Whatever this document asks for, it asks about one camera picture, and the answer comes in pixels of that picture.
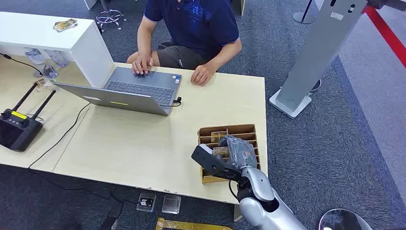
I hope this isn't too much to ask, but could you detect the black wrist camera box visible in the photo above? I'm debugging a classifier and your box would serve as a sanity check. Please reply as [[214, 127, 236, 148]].
[[191, 143, 242, 182]]

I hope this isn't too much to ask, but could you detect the person's right hand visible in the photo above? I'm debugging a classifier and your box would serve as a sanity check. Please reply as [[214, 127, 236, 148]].
[[131, 53, 155, 76]]

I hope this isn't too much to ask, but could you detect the chrome chair base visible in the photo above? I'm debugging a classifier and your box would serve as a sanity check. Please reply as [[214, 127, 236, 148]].
[[95, 0, 127, 33]]

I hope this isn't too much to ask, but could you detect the small clear plastic stand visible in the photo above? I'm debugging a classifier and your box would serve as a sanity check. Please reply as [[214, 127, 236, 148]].
[[34, 78, 54, 93]]

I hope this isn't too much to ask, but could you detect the black power cable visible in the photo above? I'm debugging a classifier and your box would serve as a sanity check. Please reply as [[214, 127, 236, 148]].
[[0, 53, 44, 76]]

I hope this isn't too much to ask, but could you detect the clear plastic water bottle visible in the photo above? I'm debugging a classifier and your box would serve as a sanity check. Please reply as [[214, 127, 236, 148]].
[[47, 50, 69, 68], [24, 47, 45, 66]]

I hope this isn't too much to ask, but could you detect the yellow floor marking plate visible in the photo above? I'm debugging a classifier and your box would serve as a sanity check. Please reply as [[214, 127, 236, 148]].
[[155, 217, 234, 230]]

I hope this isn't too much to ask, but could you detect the round grey stanchion base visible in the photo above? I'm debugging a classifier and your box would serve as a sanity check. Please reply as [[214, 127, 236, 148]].
[[292, 0, 315, 25]]

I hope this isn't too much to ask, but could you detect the stack of patterned cards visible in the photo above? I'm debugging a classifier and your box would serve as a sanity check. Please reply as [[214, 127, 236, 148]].
[[53, 18, 79, 33]]

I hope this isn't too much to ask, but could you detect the person's hand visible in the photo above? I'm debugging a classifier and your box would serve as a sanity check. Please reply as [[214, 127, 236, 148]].
[[190, 63, 217, 87], [131, 53, 155, 76]]

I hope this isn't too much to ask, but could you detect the red barrier belt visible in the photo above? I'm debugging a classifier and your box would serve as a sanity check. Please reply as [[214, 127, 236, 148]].
[[363, 5, 406, 69]]

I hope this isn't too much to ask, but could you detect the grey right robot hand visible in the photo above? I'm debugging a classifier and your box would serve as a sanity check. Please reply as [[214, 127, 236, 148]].
[[217, 135, 258, 171]]

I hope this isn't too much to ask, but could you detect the person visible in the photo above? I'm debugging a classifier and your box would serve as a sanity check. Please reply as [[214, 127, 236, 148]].
[[126, 0, 243, 87]]

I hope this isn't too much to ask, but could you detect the person's left hand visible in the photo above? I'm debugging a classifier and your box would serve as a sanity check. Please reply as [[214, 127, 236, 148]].
[[190, 63, 217, 87]]

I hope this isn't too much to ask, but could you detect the floor power socket box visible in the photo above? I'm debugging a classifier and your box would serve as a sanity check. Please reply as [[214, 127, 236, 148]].
[[136, 192, 157, 213]]

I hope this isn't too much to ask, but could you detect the wooden slotted card holder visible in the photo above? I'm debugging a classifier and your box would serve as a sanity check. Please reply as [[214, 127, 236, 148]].
[[198, 124, 262, 184]]

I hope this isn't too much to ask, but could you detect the black remote controller with antennas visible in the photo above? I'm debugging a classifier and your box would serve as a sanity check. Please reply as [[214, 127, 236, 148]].
[[0, 82, 57, 152]]

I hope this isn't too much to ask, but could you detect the silver floor cover plate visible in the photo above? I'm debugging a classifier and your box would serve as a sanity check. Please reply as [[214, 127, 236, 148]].
[[161, 194, 182, 215]]

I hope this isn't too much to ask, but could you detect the grey open laptop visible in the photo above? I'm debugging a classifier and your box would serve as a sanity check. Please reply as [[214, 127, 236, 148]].
[[52, 67, 183, 117]]

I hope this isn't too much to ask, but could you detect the grey kiosk stand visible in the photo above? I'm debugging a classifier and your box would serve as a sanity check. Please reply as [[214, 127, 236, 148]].
[[269, 0, 369, 119]]

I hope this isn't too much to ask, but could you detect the gold patterned card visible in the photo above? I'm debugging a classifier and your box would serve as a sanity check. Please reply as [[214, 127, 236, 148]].
[[213, 146, 230, 159], [211, 130, 229, 143]]

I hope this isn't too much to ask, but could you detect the white shelf box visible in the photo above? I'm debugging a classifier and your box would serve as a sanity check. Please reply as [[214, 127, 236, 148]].
[[0, 11, 115, 89]]

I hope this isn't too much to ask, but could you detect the black laptop cable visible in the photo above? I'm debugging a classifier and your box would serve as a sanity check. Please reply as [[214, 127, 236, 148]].
[[28, 96, 183, 170]]

